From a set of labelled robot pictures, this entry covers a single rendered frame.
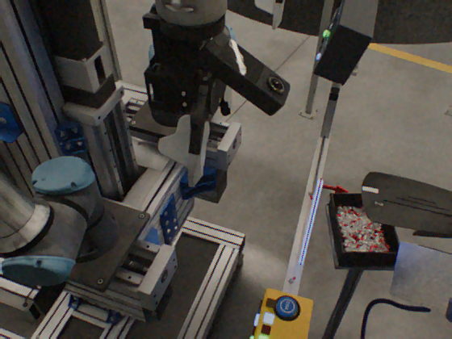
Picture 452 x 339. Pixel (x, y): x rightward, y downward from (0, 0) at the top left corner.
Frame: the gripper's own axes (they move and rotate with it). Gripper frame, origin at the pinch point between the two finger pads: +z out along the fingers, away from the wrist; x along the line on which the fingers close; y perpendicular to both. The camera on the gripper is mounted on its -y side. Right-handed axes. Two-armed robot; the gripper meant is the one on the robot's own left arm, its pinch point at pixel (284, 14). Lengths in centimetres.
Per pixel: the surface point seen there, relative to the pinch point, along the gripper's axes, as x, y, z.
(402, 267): 27, -39, 45
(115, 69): -125, 129, 121
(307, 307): 49, -19, 36
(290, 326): 54, -16, 36
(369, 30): -35.4, -20.2, 19.9
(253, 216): -49, 13, 143
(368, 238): 11, -33, 59
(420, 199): 23.9, -36.5, 23.8
